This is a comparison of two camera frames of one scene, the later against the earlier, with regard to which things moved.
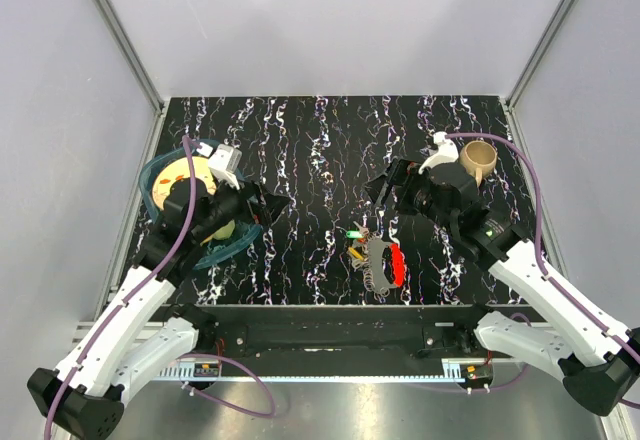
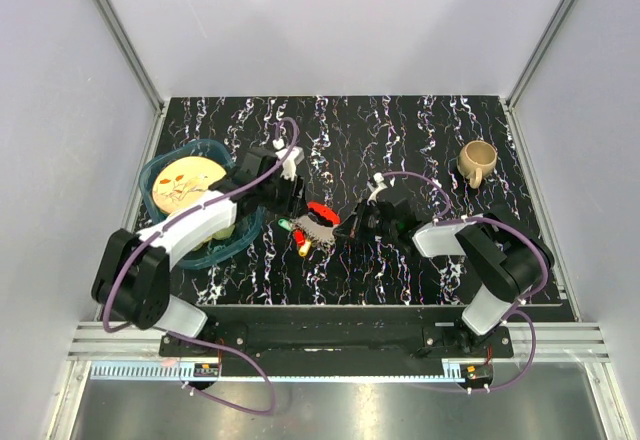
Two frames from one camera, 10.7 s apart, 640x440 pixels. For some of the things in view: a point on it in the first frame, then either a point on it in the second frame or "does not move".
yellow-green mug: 222,233 does not move
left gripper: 268,206 to 294,204
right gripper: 402,173 to 354,224
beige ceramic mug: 478,158 does not move
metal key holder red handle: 376,276 to 319,223
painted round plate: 178,169 does not move
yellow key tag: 356,253 to 304,248
